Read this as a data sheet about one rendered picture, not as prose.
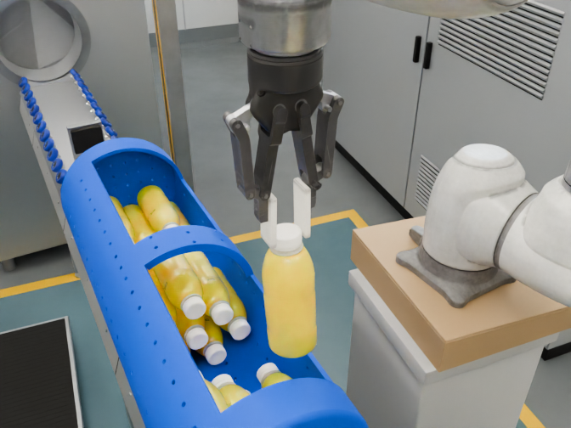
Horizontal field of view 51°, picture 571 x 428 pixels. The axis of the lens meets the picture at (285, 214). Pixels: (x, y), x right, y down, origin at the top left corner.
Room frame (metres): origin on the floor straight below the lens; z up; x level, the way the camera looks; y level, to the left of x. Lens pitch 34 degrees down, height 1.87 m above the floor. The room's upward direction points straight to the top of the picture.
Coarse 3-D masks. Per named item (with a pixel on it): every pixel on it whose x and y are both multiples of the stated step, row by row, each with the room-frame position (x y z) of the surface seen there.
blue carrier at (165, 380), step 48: (96, 144) 1.21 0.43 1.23; (144, 144) 1.23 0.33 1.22; (96, 192) 1.04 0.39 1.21; (192, 192) 1.18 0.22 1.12; (96, 240) 0.91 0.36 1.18; (144, 240) 0.85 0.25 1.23; (192, 240) 0.84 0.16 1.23; (96, 288) 0.84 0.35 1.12; (144, 288) 0.74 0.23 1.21; (240, 288) 0.92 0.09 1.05; (144, 336) 0.65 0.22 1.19; (144, 384) 0.59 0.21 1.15; (192, 384) 0.54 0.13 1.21; (240, 384) 0.74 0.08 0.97; (288, 384) 0.53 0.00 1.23
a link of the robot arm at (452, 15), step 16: (368, 0) 0.46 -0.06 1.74; (384, 0) 0.44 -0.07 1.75; (400, 0) 0.43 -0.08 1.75; (416, 0) 0.42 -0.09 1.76; (432, 0) 0.41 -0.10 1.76; (448, 0) 0.40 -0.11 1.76; (464, 0) 0.40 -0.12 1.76; (480, 0) 0.39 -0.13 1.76; (496, 0) 0.39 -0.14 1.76; (512, 0) 0.40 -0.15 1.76; (528, 0) 0.41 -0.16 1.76; (432, 16) 0.43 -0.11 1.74; (448, 16) 0.42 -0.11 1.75; (464, 16) 0.41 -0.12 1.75; (480, 16) 0.41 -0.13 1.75
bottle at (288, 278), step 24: (264, 264) 0.57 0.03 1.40; (288, 264) 0.55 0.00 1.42; (312, 264) 0.57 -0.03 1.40; (264, 288) 0.56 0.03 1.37; (288, 288) 0.54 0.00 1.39; (312, 288) 0.56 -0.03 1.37; (288, 312) 0.54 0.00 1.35; (312, 312) 0.55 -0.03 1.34; (288, 336) 0.54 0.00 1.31; (312, 336) 0.55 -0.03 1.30
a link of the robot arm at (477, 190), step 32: (448, 160) 0.97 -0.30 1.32; (480, 160) 0.92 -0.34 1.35; (512, 160) 0.93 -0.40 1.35; (448, 192) 0.91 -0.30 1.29; (480, 192) 0.88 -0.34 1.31; (512, 192) 0.88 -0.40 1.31; (448, 224) 0.90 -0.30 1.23; (480, 224) 0.85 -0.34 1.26; (448, 256) 0.89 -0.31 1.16; (480, 256) 0.85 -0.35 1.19
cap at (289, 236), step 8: (280, 224) 0.59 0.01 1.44; (288, 224) 0.59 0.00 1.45; (280, 232) 0.58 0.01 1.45; (288, 232) 0.57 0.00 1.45; (296, 232) 0.57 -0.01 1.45; (280, 240) 0.56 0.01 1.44; (288, 240) 0.56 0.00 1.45; (296, 240) 0.56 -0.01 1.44; (280, 248) 0.56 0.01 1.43; (288, 248) 0.56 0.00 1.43; (296, 248) 0.56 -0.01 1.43
